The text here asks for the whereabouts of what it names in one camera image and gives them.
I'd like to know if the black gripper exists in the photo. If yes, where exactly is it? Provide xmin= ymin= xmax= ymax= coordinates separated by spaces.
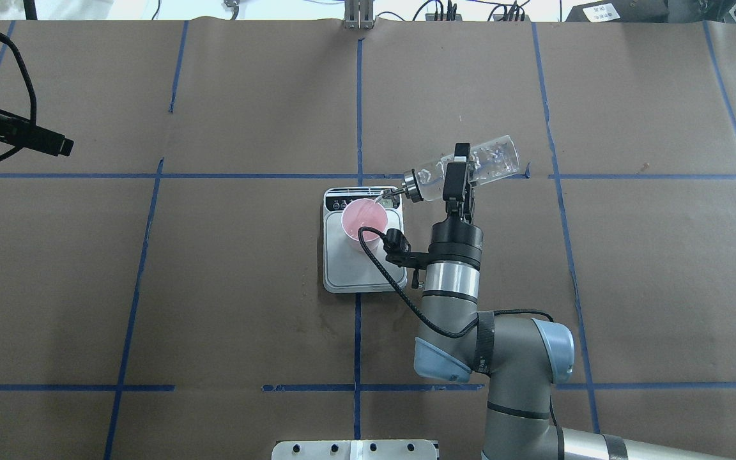
xmin=429 ymin=143 xmax=483 ymax=264

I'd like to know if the clear glass sauce bottle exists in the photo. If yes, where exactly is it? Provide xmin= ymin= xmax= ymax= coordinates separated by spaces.
xmin=376 ymin=135 xmax=521 ymax=202

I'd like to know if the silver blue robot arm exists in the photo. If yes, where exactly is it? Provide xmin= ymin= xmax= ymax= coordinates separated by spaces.
xmin=418 ymin=152 xmax=736 ymax=459

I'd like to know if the pink paper cup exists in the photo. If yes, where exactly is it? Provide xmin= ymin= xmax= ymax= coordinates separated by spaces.
xmin=341 ymin=198 xmax=388 ymax=251

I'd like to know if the white digital kitchen scale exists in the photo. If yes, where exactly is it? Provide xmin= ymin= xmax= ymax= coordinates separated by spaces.
xmin=321 ymin=186 xmax=404 ymax=294

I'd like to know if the white mounting plate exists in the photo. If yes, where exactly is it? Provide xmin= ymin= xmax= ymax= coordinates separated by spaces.
xmin=271 ymin=439 xmax=440 ymax=459

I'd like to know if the brown paper table cover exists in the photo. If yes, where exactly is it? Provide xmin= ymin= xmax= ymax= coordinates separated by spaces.
xmin=0 ymin=18 xmax=736 ymax=459

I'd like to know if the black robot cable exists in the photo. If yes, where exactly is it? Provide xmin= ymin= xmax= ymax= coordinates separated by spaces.
xmin=358 ymin=227 xmax=555 ymax=339

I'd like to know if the aluminium frame post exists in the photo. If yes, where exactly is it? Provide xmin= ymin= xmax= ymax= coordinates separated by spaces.
xmin=342 ymin=0 xmax=376 ymax=30

